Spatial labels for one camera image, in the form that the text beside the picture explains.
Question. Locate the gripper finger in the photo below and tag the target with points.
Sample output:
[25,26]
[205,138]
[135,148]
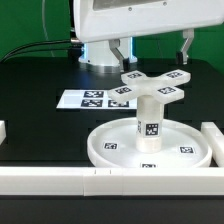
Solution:
[124,63]
[182,54]

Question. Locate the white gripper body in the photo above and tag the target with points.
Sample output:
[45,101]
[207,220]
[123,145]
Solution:
[98,20]

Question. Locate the white cross-shaped table base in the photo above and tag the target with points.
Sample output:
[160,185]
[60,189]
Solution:
[163,88]

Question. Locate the white round table top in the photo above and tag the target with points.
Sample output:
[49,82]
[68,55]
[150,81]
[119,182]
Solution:
[113,144]

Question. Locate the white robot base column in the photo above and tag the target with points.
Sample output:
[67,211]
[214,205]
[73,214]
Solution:
[98,57]

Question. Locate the white marker sheet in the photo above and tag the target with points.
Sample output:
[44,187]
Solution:
[91,99]

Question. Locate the white right fence bar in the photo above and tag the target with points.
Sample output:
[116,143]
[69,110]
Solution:
[215,139]

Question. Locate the white fence bar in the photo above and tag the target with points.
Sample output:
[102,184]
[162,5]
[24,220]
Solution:
[215,139]
[2,131]
[72,181]

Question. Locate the white front fence bar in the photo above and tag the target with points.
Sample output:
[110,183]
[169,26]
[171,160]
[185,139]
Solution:
[72,181]

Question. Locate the white left fence bar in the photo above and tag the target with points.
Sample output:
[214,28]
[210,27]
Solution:
[2,131]

